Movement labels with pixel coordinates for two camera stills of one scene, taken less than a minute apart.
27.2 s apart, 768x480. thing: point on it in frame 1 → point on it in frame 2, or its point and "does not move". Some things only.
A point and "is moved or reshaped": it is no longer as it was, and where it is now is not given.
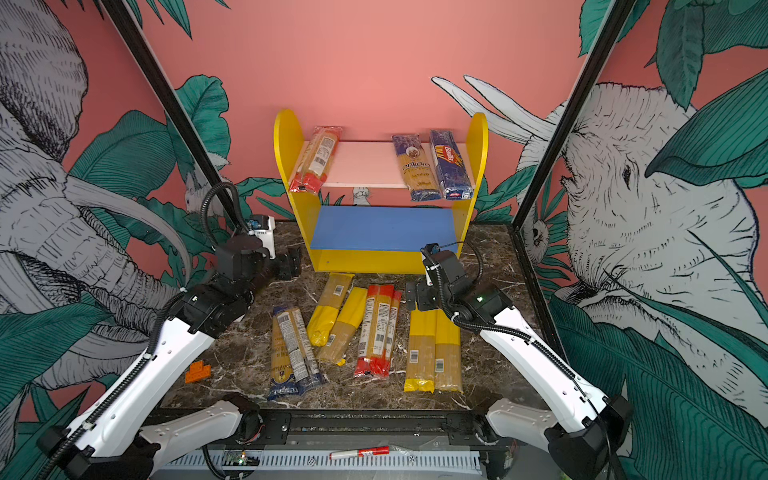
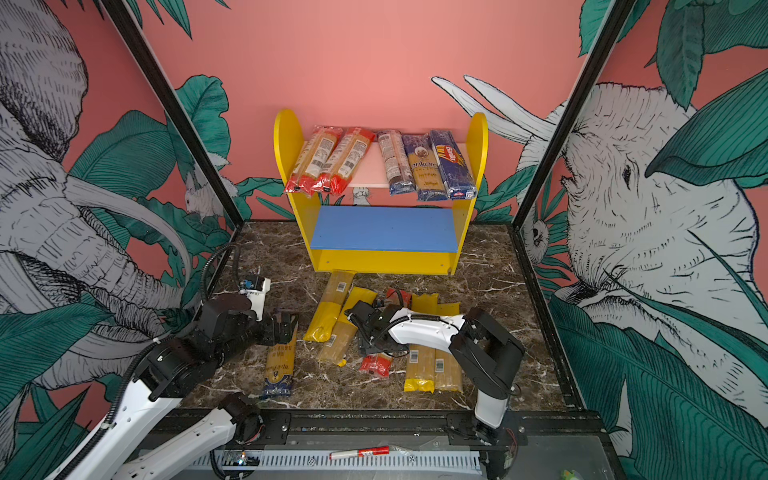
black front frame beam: [302, 428] does not move
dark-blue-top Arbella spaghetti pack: [417, 170] is moved or reshaped
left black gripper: [290, 264] → [274, 335]
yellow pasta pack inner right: [420, 352] does not move
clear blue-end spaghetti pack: [295, 363] → [396, 161]
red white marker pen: [377, 451] does not move
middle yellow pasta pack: [341, 337] does not move
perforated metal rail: [415, 460] does not move
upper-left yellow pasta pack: [322, 322] does not move
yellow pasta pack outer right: [448, 355] does not move
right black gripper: [422, 289] → [365, 343]
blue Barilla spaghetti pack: [454, 180] does not move
